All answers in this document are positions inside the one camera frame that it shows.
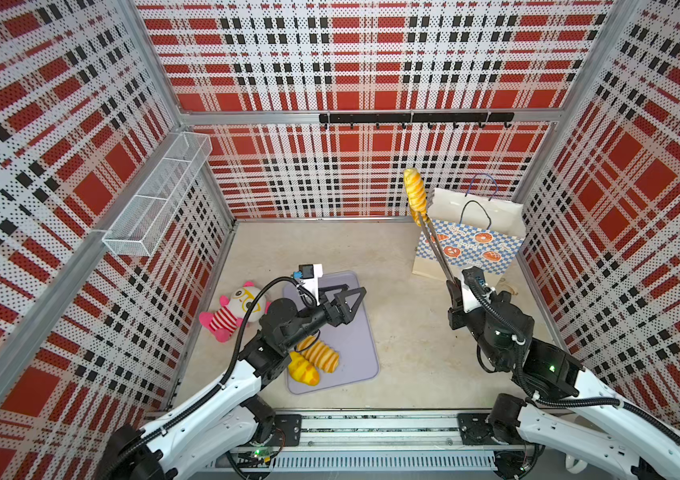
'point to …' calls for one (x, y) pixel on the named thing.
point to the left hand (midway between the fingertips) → (358, 294)
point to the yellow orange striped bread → (300, 369)
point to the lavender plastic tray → (353, 343)
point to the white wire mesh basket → (139, 228)
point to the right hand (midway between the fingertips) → (454, 284)
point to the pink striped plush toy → (233, 310)
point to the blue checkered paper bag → (471, 231)
